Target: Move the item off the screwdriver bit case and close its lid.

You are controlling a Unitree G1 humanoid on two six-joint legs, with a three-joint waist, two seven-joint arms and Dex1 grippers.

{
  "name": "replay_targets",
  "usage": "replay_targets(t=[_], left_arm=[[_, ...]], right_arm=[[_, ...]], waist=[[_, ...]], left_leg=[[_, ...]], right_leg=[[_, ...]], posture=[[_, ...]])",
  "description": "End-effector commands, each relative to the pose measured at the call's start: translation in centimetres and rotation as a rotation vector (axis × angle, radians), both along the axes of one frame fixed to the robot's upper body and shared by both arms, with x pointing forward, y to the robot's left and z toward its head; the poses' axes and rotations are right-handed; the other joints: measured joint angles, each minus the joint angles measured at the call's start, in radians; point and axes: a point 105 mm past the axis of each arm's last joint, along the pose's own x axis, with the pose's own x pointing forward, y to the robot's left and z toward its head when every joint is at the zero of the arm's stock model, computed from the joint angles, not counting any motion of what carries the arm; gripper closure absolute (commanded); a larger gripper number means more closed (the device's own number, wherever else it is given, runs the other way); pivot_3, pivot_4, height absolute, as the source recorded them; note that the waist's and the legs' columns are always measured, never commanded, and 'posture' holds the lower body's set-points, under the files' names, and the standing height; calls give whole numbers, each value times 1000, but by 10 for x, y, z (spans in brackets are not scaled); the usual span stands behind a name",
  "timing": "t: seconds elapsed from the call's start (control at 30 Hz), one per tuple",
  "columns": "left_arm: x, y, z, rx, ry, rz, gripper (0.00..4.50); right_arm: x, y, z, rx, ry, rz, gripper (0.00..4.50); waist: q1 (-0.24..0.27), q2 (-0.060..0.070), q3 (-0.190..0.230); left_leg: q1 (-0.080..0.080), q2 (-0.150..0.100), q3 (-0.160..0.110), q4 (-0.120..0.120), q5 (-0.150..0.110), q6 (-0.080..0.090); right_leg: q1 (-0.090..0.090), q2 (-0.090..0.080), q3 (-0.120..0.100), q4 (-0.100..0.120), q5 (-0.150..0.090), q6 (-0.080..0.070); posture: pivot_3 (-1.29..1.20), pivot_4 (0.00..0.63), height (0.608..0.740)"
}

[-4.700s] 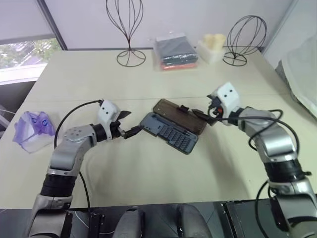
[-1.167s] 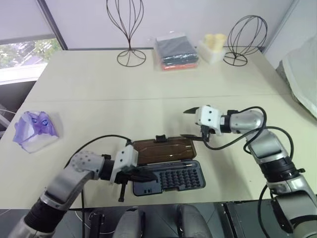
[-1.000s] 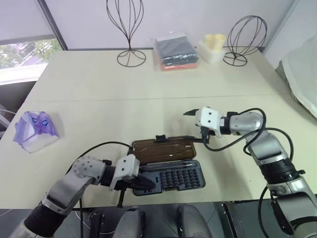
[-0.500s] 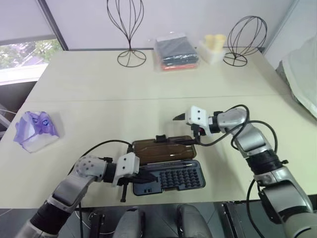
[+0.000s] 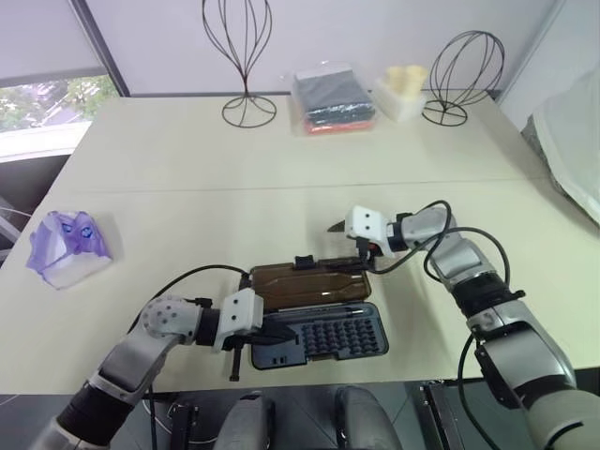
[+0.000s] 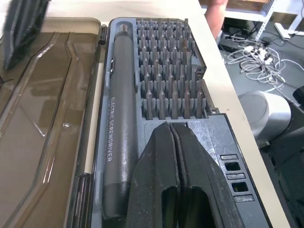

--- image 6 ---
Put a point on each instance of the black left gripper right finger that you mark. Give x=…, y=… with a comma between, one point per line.
x=202, y=171

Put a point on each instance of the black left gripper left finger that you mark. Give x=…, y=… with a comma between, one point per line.
x=152, y=166

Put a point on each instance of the grey screwdriver bit case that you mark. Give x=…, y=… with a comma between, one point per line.
x=213, y=140

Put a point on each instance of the grey electric screwdriver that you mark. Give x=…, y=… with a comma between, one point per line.
x=122, y=118

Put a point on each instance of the steel screwdriver bit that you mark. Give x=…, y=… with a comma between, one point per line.
x=200, y=102
x=175, y=102
x=149, y=102
x=162, y=102
x=187, y=102

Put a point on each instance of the smoky transparent case lid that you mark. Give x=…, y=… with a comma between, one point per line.
x=47, y=118

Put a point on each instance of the rusty brown screwdriver bit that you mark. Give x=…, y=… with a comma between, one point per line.
x=185, y=46

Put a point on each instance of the silver robot body part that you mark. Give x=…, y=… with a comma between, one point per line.
x=263, y=114

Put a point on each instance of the black robot body part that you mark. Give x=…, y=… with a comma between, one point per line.
x=287, y=166

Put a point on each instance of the white power strip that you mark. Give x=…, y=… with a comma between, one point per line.
x=282, y=30

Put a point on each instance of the white metal shelf rack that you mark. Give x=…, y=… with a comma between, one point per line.
x=263, y=16

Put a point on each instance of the dark grey felt block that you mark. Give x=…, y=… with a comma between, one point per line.
x=22, y=28

